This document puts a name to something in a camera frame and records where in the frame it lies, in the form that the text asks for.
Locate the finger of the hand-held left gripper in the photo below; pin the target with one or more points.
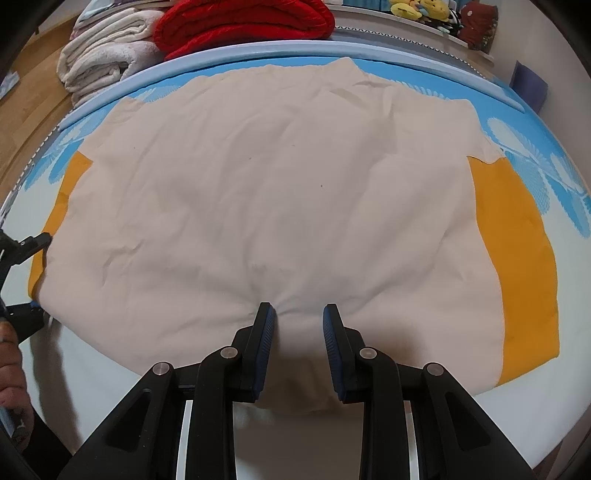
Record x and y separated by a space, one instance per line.
25 318
30 245

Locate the yellow and blue plush toy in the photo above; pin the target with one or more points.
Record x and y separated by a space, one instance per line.
436 9

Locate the beige and mustard hooded jacket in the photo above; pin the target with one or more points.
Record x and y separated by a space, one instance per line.
277 207

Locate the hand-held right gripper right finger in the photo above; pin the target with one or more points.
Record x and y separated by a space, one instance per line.
333 346

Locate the purple box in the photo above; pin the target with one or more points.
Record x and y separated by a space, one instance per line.
531 85

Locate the blue feather-print mat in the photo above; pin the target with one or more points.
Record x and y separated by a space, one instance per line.
545 161

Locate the folded red quilt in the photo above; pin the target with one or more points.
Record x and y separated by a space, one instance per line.
240 25

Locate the folded white fleece blanket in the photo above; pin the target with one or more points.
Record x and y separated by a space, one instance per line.
106 55

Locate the person's left hand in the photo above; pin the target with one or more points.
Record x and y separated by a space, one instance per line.
11 378

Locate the light blue paper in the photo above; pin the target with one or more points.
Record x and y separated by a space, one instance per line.
8 85

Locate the maroon cushion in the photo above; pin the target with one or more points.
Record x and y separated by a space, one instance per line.
478 23

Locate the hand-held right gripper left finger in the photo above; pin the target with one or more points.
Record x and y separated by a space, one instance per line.
265 344

